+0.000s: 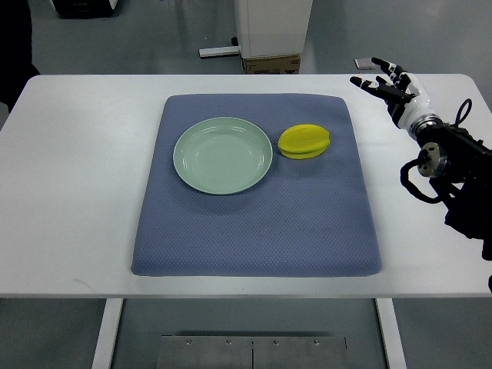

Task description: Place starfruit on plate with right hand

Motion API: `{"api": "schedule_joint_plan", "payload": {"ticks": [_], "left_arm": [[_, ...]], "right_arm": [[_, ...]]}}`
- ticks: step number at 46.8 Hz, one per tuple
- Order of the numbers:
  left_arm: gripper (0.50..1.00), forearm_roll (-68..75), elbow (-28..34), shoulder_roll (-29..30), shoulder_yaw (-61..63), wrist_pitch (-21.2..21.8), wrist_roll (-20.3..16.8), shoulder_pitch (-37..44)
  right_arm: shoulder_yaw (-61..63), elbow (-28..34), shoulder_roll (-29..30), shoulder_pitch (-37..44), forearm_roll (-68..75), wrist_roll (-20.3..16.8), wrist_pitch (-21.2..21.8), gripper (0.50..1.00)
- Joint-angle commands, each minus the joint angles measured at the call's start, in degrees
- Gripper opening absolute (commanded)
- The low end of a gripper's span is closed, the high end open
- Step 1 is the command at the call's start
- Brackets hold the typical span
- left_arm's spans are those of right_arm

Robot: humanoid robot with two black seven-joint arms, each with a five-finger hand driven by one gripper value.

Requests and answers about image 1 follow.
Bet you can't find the black white device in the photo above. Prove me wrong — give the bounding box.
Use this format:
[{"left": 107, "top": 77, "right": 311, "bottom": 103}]
[{"left": 51, "top": 0, "right": 118, "bottom": 18}]

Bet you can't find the metal base plate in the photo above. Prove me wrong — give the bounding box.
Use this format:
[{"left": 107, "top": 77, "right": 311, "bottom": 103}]
[{"left": 156, "top": 336, "right": 349, "bottom": 368}]

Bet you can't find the blue quilted mat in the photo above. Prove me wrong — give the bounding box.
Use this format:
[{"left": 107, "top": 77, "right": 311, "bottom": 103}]
[{"left": 131, "top": 94, "right": 381, "bottom": 278}]

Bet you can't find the white left table leg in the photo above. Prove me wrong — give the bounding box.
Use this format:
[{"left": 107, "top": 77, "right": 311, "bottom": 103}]
[{"left": 91, "top": 298, "right": 124, "bottom": 369}]

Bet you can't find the white cabinet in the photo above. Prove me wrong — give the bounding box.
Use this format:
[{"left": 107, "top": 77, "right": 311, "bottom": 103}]
[{"left": 234, "top": 0, "right": 313, "bottom": 59}]

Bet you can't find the white right table leg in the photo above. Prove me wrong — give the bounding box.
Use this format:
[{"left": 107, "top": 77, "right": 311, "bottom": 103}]
[{"left": 375, "top": 298, "right": 407, "bottom": 369}]

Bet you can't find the light green plate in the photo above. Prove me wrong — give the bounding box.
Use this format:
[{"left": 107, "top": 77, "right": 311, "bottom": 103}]
[{"left": 173, "top": 117, "right": 273, "bottom": 195}]

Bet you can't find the small grey floor plate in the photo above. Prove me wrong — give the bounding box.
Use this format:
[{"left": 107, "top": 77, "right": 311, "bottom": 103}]
[{"left": 354, "top": 58, "right": 376, "bottom": 71}]

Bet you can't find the white metal floor bar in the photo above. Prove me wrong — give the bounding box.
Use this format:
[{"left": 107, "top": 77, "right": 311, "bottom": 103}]
[{"left": 198, "top": 46, "right": 240, "bottom": 59}]

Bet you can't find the cardboard box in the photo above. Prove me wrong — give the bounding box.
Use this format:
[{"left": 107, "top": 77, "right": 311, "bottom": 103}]
[{"left": 241, "top": 55, "right": 301, "bottom": 75}]

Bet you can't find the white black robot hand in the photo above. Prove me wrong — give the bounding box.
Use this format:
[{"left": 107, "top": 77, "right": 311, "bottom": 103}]
[{"left": 350, "top": 57, "right": 439, "bottom": 135}]

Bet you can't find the yellow starfruit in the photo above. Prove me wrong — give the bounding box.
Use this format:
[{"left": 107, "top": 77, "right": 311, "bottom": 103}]
[{"left": 278, "top": 124, "right": 331, "bottom": 160}]

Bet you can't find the white table leg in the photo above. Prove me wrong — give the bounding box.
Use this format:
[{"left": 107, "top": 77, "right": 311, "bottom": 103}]
[
  {"left": 91, "top": 298, "right": 124, "bottom": 369},
  {"left": 375, "top": 298, "right": 407, "bottom": 369}
]

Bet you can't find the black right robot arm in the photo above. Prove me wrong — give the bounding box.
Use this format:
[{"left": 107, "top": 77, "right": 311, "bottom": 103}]
[{"left": 400, "top": 98, "right": 491, "bottom": 261}]

